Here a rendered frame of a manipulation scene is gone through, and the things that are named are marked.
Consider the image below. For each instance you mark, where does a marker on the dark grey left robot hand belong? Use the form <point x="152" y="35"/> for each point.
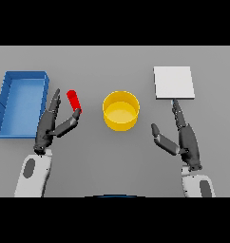
<point x="46" y="126"/>

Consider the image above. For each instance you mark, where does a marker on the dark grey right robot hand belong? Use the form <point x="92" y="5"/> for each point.
<point x="188" y="142"/>

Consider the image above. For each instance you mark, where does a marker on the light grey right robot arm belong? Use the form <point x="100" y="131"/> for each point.
<point x="197" y="185"/>

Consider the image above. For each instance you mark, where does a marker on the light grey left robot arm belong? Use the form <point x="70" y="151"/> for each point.
<point x="34" y="174"/>

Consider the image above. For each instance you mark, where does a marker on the red beaker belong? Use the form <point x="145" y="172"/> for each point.
<point x="73" y="100"/>

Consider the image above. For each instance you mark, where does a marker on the pale square measuring scale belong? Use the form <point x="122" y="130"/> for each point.
<point x="174" y="82"/>

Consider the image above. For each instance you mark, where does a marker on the yellow bowl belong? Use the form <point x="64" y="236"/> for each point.
<point x="121" y="111"/>

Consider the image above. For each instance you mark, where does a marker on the blue tray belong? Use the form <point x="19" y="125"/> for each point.
<point x="21" y="104"/>

